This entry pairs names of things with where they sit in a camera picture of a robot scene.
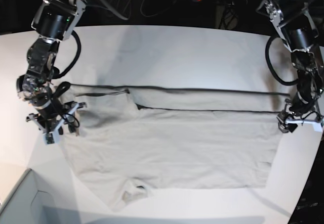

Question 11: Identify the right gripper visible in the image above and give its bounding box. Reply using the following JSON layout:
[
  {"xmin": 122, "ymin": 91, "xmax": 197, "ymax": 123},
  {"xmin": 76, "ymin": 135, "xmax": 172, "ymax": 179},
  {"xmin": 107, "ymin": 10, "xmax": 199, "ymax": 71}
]
[{"xmin": 26, "ymin": 101, "xmax": 87, "ymax": 136}]

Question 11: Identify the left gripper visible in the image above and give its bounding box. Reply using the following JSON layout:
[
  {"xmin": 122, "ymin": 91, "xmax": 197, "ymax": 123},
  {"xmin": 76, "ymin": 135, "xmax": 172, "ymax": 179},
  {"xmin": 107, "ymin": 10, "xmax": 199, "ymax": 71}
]
[{"xmin": 277, "ymin": 99, "xmax": 323, "ymax": 133}]

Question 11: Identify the beige t-shirt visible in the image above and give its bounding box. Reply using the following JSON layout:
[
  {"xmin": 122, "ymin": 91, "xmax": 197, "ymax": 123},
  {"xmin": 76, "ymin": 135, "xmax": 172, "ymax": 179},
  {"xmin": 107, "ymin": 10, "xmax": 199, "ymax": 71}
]
[{"xmin": 61, "ymin": 87, "xmax": 286, "ymax": 210}]

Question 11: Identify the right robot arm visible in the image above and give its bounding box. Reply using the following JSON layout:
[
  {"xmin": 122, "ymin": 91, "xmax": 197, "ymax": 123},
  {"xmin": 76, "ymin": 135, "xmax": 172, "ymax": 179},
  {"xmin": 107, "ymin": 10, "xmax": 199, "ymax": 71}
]
[{"xmin": 17, "ymin": 0, "xmax": 87, "ymax": 144}]

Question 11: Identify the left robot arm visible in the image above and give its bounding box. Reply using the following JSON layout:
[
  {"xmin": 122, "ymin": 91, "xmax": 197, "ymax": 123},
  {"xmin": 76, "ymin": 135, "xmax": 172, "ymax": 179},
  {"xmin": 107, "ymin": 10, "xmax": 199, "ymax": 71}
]
[{"xmin": 256, "ymin": 0, "xmax": 323, "ymax": 133}]

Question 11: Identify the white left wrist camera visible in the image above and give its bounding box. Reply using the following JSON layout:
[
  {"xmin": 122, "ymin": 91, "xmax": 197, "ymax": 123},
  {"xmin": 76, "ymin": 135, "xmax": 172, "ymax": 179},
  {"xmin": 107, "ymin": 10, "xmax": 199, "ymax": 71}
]
[{"xmin": 312, "ymin": 121, "xmax": 323, "ymax": 132}]

